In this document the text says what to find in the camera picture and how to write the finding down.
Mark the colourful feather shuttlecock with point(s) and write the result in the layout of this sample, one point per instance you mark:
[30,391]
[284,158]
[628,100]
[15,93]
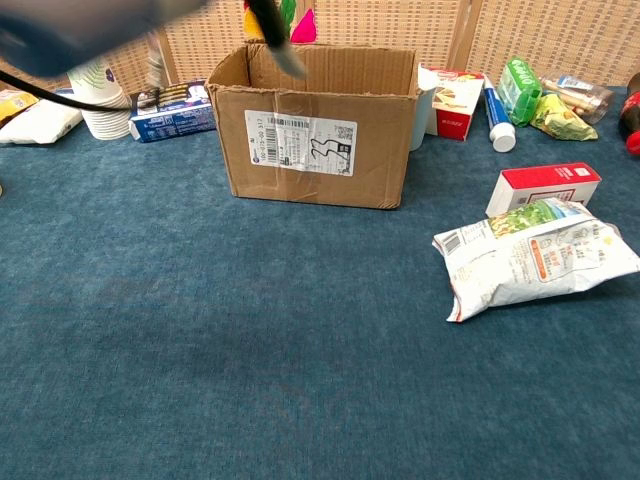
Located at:
[304,27]

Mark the red white biscuit box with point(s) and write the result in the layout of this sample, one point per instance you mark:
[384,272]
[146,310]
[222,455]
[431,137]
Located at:
[457,107]

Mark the orange brown snack box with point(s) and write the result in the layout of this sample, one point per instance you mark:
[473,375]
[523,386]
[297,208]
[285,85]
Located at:
[12,105]

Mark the dark blue sanitary pad pack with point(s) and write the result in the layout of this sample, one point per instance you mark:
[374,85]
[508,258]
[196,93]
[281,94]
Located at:
[170,117]

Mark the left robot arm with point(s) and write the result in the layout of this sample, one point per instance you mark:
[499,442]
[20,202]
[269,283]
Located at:
[65,30]

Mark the white crinkled snack bag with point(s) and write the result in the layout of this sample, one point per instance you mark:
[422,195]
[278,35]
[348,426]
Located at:
[525,265]

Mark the blue white toothpaste tube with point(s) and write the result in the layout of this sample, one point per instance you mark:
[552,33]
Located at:
[497,117]

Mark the cola bottle with red cap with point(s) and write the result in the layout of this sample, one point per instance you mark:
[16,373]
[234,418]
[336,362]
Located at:
[631,115]

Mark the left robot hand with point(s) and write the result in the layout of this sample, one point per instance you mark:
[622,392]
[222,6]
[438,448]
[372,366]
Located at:
[275,35]

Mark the light blue paper cup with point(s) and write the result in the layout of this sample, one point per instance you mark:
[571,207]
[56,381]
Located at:
[419,120]

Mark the blue felt table cloth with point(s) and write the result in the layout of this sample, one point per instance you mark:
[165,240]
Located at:
[280,325]

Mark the stack of white paper cups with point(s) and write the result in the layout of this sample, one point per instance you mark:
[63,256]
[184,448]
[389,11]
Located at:
[102,120]

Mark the yellow green snack pouch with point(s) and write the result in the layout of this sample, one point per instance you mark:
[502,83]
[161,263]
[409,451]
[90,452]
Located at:
[557,120]

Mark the green wet wipes pack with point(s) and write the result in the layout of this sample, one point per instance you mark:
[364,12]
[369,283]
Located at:
[520,90]

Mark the woven wooden folding screen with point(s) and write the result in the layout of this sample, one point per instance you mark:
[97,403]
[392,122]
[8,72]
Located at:
[525,35]

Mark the white soft pouch bag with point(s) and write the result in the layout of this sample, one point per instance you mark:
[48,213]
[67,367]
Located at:
[40,125]

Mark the brown cardboard shipping box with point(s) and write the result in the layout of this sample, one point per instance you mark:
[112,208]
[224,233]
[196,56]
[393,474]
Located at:
[320,150]

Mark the red and white carton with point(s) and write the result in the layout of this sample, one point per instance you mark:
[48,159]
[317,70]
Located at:
[540,182]

